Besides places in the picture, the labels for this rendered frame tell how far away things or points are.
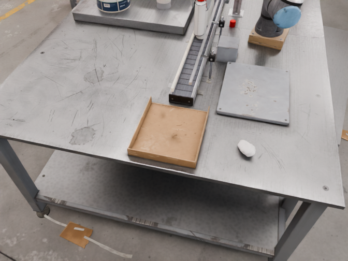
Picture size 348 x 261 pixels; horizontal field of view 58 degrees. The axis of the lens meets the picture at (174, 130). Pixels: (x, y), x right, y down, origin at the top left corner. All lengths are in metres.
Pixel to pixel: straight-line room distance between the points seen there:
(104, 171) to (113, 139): 0.69
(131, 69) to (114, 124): 0.37
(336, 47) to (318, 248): 1.13
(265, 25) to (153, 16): 0.62
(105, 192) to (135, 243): 0.34
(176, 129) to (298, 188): 0.51
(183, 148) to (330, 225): 1.23
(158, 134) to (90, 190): 0.75
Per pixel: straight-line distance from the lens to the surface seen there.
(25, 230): 2.14
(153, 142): 1.23
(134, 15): 1.93
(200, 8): 1.52
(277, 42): 1.78
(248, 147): 1.21
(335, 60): 1.83
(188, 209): 1.76
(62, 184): 1.95
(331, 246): 2.12
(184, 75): 1.46
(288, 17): 1.61
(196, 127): 1.28
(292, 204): 1.81
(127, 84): 1.50
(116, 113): 1.37
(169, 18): 1.88
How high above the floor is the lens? 1.78
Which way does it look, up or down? 48 degrees down
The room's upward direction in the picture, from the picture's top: straight up
